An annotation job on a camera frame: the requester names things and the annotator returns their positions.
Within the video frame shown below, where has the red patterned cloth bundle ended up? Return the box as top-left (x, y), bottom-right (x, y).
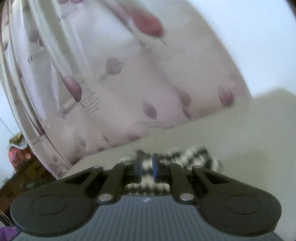
top-left (8, 133), bottom-right (35, 172)

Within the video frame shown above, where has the beige mesh bed mat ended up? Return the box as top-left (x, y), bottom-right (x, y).
top-left (68, 89), bottom-right (295, 240)

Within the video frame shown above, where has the purple cloth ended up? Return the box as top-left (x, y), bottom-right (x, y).
top-left (0, 226), bottom-right (19, 241)

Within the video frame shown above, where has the brown wooden cabinet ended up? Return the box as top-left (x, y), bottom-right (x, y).
top-left (1, 158), bottom-right (56, 212)

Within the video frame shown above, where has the pink floral quilt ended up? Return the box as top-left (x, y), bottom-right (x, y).
top-left (1, 1), bottom-right (250, 179)

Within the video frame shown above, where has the black white knitted garment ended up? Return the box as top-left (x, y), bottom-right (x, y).
top-left (119, 147), bottom-right (221, 196)

